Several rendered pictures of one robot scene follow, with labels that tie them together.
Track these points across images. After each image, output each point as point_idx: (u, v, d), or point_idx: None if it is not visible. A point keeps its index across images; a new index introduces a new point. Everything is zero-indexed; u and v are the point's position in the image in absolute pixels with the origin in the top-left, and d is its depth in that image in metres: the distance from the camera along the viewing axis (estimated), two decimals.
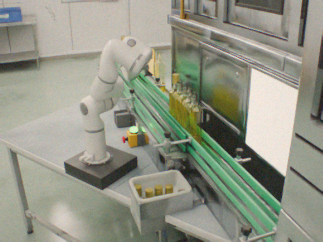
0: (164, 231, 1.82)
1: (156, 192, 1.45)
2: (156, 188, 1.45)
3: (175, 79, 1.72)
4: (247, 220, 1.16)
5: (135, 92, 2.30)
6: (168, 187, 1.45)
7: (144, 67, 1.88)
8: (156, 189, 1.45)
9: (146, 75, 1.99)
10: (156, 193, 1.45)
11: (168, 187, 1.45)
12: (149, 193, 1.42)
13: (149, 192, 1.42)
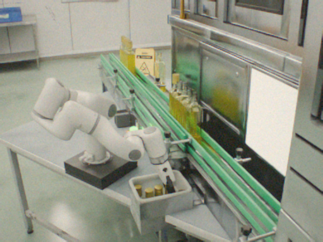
0: (164, 231, 1.82)
1: (156, 192, 1.45)
2: (156, 188, 1.45)
3: (175, 79, 1.72)
4: (247, 220, 1.16)
5: (135, 92, 2.30)
6: None
7: (160, 162, 1.36)
8: (156, 189, 1.45)
9: (168, 187, 1.42)
10: (156, 193, 1.45)
11: None
12: (149, 193, 1.42)
13: (149, 192, 1.42)
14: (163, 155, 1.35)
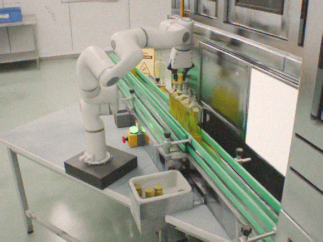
0: (164, 231, 1.82)
1: (156, 192, 1.45)
2: (156, 188, 1.45)
3: None
4: (247, 220, 1.16)
5: (135, 92, 2.30)
6: (182, 74, 1.67)
7: (191, 46, 1.59)
8: (156, 189, 1.45)
9: (187, 70, 1.66)
10: (156, 193, 1.45)
11: (182, 74, 1.67)
12: (149, 193, 1.42)
13: (149, 192, 1.42)
14: None
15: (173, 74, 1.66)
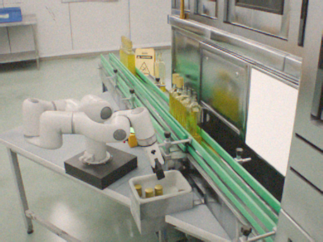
0: (164, 231, 1.82)
1: (156, 192, 1.45)
2: (156, 188, 1.45)
3: (175, 79, 1.72)
4: (247, 220, 1.16)
5: (135, 92, 2.30)
6: (182, 77, 1.68)
7: (148, 144, 1.32)
8: (156, 189, 1.45)
9: (157, 171, 1.38)
10: (156, 193, 1.45)
11: (182, 77, 1.68)
12: (149, 193, 1.42)
13: (149, 192, 1.42)
14: (151, 137, 1.31)
15: None
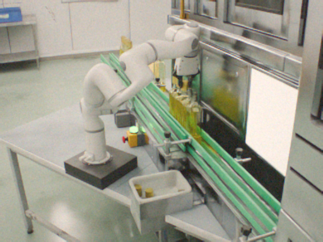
0: (164, 231, 1.82)
1: (188, 85, 1.63)
2: (187, 81, 1.62)
3: (175, 79, 1.72)
4: (247, 220, 1.16)
5: None
6: (182, 77, 1.68)
7: (197, 52, 1.54)
8: (188, 82, 1.62)
9: (193, 77, 1.62)
10: (188, 86, 1.63)
11: (182, 77, 1.68)
12: (149, 193, 1.42)
13: (149, 192, 1.42)
14: None
15: (178, 81, 1.61)
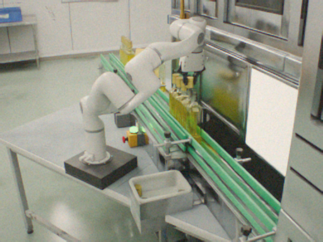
0: (164, 231, 1.82)
1: None
2: None
3: (175, 79, 1.72)
4: (247, 220, 1.16)
5: (135, 92, 2.30)
6: (182, 77, 1.68)
7: (202, 48, 1.48)
8: None
9: (198, 74, 1.56)
10: None
11: (182, 77, 1.68)
12: (193, 78, 1.57)
13: (193, 77, 1.57)
14: None
15: (183, 78, 1.55)
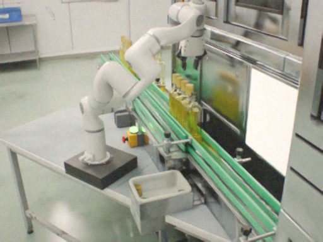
0: (164, 231, 1.82)
1: None
2: (187, 81, 1.62)
3: (175, 79, 1.72)
4: (247, 220, 1.16)
5: None
6: (182, 77, 1.68)
7: (202, 32, 1.46)
8: (188, 82, 1.62)
9: (199, 58, 1.53)
10: None
11: (182, 77, 1.68)
12: (193, 85, 1.58)
13: (193, 84, 1.58)
14: None
15: (182, 63, 1.52)
